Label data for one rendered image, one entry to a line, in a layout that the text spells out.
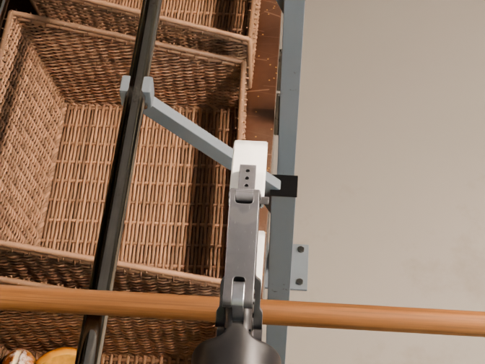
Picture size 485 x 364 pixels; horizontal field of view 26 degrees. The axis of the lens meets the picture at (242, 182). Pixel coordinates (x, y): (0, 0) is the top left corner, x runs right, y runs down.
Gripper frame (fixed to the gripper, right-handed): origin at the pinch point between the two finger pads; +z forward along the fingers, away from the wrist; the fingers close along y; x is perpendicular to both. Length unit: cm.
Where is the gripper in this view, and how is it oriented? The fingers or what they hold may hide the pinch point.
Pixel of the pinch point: (250, 198)
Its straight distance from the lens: 98.1
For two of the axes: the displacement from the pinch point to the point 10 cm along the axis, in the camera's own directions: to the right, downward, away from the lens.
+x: 10.0, 0.5, -0.4
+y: 0.0, 6.2, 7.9
